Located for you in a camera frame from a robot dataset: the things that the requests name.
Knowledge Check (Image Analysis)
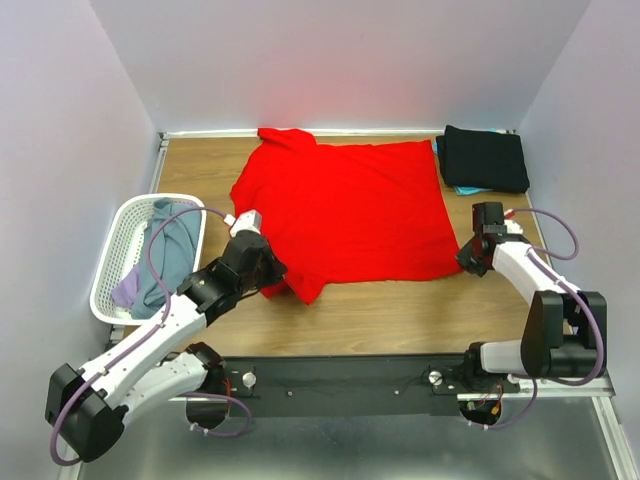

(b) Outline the lavender t shirt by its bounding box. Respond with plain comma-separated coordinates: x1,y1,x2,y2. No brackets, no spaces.
111,263,141,311

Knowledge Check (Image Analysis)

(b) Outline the cyan folded t shirt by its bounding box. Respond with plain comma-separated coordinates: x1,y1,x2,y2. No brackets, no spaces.
435,125,509,195

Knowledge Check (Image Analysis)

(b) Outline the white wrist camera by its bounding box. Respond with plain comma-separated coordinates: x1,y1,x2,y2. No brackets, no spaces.
504,209,524,236
223,210,262,237

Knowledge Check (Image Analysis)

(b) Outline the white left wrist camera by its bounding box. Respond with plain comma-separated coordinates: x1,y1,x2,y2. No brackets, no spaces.
223,210,262,237

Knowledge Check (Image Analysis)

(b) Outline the red t shirt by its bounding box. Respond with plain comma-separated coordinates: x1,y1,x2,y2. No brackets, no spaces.
230,127,461,305

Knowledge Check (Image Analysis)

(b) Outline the grey blue t shirt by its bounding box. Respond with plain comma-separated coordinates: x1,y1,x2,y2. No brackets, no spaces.
130,198,202,320

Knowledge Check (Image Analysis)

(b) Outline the black folded t shirt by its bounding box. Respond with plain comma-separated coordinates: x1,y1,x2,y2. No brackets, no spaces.
435,125,530,194

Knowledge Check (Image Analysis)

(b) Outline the white laundry basket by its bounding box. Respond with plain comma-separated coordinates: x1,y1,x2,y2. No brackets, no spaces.
89,193,204,326

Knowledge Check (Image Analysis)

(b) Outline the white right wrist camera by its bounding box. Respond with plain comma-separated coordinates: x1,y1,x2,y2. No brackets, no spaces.
504,209,524,236

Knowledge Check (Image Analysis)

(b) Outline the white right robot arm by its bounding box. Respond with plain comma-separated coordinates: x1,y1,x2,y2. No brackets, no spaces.
456,202,607,392

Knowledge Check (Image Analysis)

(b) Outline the aluminium frame rail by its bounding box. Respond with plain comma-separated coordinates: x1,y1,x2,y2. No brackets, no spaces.
507,378,639,479

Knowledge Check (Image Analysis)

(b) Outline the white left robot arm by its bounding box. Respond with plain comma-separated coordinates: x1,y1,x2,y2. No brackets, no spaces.
45,227,286,466

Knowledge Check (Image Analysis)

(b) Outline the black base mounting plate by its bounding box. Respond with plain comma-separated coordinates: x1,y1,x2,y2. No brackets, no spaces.
202,354,519,418

